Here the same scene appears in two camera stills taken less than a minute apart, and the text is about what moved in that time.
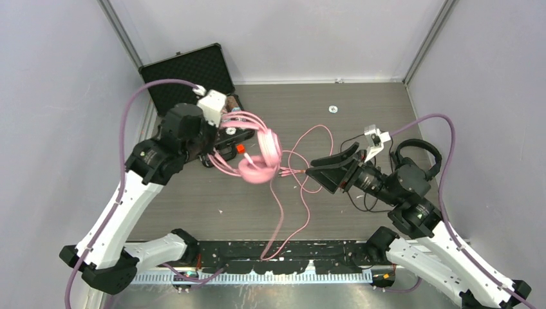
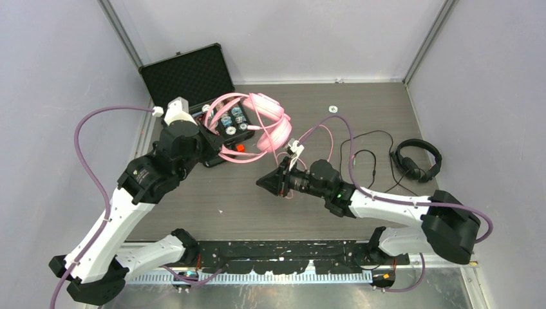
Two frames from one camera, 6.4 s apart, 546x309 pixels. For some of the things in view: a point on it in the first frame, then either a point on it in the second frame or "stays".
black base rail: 286,257 stays
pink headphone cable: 288,171 -> 266,127
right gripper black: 336,174 -> 278,181
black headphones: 395,156 stays
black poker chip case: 205,67 stays
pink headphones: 261,170 -> 272,142
